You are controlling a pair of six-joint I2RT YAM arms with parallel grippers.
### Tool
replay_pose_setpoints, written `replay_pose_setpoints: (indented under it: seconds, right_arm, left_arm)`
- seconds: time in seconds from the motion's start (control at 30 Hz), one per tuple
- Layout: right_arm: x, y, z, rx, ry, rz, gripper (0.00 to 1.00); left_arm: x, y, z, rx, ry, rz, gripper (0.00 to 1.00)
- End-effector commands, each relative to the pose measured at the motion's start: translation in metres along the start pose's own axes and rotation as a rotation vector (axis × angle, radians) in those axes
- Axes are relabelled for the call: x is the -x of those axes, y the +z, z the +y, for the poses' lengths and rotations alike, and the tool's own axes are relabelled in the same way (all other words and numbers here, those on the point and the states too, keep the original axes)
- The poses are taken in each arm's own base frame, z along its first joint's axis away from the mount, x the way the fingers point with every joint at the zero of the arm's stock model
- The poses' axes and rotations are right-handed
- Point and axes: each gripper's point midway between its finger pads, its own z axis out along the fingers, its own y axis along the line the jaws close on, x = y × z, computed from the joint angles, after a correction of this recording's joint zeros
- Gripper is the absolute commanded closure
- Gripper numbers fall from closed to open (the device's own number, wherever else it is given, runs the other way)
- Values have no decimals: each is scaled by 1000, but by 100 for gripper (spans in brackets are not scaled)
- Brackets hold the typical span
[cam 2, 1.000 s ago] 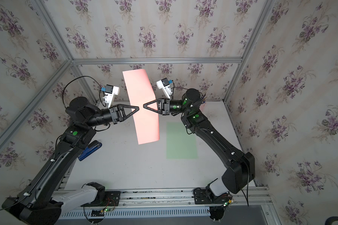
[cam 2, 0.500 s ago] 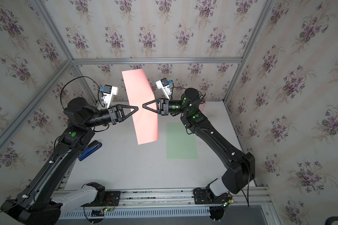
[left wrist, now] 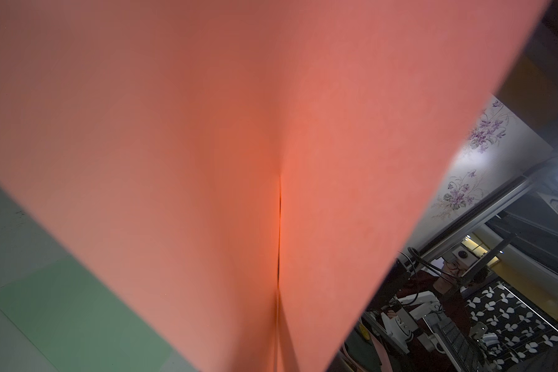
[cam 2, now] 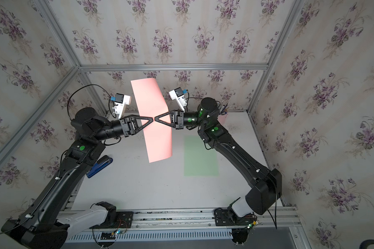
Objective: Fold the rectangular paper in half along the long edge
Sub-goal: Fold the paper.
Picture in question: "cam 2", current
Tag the green paper sheet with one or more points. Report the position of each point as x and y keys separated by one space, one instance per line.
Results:
x=199 y=161

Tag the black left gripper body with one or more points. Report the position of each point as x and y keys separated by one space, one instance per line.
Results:
x=124 y=126

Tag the aluminium mounting rail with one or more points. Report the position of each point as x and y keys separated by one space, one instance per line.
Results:
x=201 y=218

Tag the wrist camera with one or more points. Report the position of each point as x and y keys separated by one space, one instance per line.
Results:
x=178 y=94
x=120 y=101

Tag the pink paper sheet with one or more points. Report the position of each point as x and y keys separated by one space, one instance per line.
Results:
x=151 y=103

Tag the pink metal pencil bucket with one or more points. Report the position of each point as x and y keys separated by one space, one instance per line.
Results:
x=222 y=118

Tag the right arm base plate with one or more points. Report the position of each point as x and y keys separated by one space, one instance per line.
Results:
x=226 y=217

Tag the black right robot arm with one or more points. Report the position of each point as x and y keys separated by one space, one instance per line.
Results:
x=266 y=184

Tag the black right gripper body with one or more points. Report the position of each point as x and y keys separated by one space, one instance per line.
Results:
x=181 y=120

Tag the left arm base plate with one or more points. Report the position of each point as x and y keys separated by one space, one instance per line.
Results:
x=117 y=220

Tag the blue stapler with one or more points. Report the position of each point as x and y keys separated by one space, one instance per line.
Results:
x=103 y=162

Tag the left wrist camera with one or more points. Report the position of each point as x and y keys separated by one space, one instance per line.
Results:
x=120 y=101

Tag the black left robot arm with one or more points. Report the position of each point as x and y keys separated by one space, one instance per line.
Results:
x=38 y=227

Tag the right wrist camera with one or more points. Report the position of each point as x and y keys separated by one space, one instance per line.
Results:
x=178 y=94

